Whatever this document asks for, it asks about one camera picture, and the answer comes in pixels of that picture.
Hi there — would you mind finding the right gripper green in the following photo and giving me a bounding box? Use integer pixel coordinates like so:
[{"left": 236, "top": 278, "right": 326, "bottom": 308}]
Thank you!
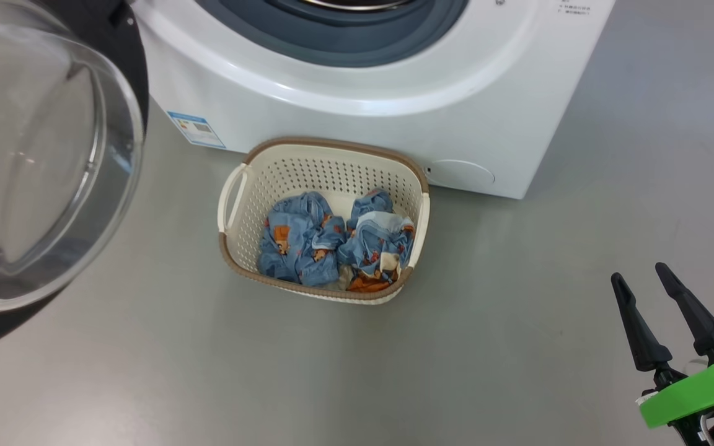
[{"left": 610, "top": 262, "right": 714, "bottom": 446}]

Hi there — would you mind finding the blue white orange garment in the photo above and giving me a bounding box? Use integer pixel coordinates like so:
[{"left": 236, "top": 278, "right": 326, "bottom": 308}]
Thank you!
[{"left": 337, "top": 189, "right": 417, "bottom": 293}]

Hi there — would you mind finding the blue bear print garment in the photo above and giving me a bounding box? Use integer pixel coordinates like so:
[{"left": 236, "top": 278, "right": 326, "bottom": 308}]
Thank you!
[{"left": 257, "top": 191, "right": 346, "bottom": 287}]

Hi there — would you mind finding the black glass washer door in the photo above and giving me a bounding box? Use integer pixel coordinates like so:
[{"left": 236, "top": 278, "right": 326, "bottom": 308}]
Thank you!
[{"left": 0, "top": 0, "right": 150, "bottom": 360}]

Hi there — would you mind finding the white front-load washing machine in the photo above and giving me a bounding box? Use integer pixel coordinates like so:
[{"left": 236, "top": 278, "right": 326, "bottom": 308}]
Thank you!
[{"left": 128, "top": 0, "right": 617, "bottom": 200}]

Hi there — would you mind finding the round white filter cover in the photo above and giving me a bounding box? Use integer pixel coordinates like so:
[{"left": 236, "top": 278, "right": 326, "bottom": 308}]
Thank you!
[{"left": 426, "top": 159, "right": 495, "bottom": 188}]

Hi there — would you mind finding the cream perforated laundry basket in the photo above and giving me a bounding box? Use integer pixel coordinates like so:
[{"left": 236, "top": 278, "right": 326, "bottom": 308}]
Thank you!
[{"left": 218, "top": 137, "right": 431, "bottom": 305}]

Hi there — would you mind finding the blue energy label sticker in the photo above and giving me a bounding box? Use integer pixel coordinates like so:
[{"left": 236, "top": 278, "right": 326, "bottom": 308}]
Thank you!
[{"left": 167, "top": 111, "right": 226, "bottom": 149}]

